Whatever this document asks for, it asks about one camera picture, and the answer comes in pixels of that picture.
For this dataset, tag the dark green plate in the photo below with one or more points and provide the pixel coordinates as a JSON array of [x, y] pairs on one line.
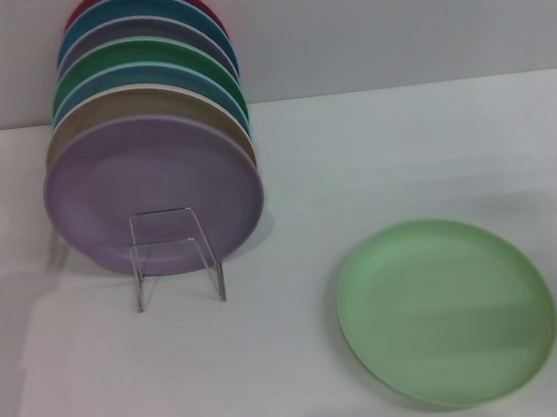
[[105, 59]]

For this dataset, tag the lavender plate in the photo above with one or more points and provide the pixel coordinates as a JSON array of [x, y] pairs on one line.
[[105, 188]]

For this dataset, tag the grey purple plate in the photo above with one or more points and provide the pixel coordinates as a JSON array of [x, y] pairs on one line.
[[137, 30]]

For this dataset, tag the clear plate rack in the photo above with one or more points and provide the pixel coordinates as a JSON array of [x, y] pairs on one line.
[[139, 295]]

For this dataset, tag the red plate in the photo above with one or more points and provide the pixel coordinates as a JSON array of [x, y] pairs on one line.
[[84, 4]]

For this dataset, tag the light blue plate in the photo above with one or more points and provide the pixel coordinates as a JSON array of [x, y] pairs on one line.
[[108, 82]]

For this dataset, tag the light green plate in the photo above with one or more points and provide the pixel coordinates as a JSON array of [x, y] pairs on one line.
[[446, 310]]

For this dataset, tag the beige plate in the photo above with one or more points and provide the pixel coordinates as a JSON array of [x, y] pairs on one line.
[[96, 113]]

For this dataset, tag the teal blue plate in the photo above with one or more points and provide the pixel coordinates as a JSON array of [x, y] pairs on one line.
[[101, 17]]

